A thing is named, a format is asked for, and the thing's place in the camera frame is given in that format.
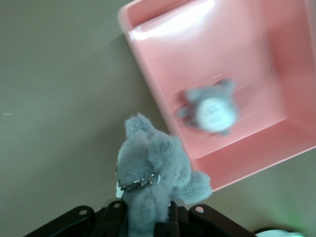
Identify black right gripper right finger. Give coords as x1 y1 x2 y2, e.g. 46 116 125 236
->
154 200 255 237

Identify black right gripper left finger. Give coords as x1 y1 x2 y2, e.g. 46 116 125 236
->
24 199 129 237

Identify grey Totoro plush toy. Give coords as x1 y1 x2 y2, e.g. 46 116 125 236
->
115 113 212 237
176 79 244 138

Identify pink plastic box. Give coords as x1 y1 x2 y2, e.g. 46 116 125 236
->
117 0 316 193

